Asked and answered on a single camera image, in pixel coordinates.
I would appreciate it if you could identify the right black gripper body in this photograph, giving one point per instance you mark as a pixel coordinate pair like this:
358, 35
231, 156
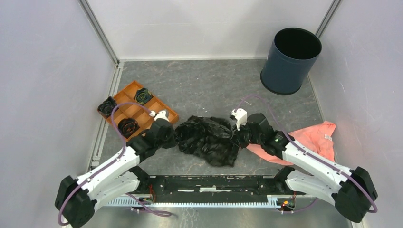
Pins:
245, 137

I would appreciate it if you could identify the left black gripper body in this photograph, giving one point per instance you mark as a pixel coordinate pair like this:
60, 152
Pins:
168, 141

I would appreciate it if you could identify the black trash bag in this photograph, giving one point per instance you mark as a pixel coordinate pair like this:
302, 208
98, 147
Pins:
209, 138

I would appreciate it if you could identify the dark blue trash bin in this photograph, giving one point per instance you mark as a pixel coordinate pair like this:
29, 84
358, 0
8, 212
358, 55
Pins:
291, 56

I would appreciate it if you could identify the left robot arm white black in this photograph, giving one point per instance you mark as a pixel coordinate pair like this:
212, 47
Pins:
79, 198

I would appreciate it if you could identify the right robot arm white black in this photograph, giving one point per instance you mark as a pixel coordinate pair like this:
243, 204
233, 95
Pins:
350, 191

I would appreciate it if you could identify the black bag roll lower tray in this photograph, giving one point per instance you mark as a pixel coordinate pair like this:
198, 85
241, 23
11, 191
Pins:
128, 127

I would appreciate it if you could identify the black bag roll upper tray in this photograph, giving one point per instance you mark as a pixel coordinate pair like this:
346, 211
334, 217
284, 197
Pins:
143, 96

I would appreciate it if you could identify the orange compartment tray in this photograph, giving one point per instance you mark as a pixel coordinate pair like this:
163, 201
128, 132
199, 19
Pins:
127, 107

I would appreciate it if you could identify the pink cloth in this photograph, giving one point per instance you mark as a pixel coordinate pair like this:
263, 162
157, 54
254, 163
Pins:
317, 138

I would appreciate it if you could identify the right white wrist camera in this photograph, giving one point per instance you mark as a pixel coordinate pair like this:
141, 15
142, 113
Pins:
240, 115

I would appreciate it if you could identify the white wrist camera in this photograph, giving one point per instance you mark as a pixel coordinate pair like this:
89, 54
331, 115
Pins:
162, 115
240, 115

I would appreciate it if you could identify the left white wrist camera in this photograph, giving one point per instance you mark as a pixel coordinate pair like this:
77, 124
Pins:
162, 115

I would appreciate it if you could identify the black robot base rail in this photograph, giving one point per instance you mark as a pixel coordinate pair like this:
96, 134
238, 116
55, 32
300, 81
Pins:
213, 189

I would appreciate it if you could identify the white toothed cable duct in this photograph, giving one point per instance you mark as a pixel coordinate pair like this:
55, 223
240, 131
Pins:
127, 201

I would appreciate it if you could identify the left aluminium corner post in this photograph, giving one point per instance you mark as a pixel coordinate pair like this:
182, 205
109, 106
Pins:
99, 31

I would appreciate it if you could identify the aluminium corner post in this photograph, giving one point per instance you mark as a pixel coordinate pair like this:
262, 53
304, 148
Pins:
327, 18
99, 31

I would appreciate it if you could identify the right aluminium corner post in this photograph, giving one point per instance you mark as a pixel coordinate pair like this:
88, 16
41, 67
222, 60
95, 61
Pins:
327, 18

